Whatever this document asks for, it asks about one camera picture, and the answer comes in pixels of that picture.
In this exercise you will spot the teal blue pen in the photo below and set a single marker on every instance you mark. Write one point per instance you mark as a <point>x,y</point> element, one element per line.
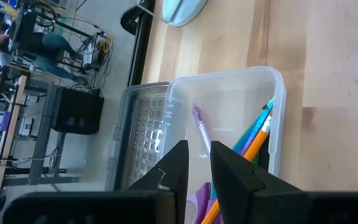
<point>261,119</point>

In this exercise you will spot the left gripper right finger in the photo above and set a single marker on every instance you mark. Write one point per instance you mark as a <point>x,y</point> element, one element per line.
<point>235,180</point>

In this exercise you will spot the black frame bracket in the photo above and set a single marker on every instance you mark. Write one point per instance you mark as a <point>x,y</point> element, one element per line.
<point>127,21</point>

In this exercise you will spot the clear textured box lid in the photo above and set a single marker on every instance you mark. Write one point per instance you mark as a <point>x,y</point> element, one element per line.
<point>145,130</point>

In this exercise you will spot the black box unit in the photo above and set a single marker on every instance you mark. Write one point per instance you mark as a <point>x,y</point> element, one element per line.
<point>76,110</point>

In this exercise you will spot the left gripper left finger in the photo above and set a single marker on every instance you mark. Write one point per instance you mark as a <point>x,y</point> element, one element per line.
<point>169,174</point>

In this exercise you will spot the purple scissors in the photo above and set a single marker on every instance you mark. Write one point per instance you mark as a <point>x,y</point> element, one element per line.
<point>202,199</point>

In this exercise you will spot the clear plastic supply box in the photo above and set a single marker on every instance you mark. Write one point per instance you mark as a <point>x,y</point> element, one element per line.
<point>228,93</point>

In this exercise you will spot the light purple pen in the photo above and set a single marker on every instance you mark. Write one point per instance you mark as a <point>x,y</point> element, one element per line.
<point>201,127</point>

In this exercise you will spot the wooden top workbench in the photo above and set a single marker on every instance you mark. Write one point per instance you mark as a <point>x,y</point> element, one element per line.
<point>9,130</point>

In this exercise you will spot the person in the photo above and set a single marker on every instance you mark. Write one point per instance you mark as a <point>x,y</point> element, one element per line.
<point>54,43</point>

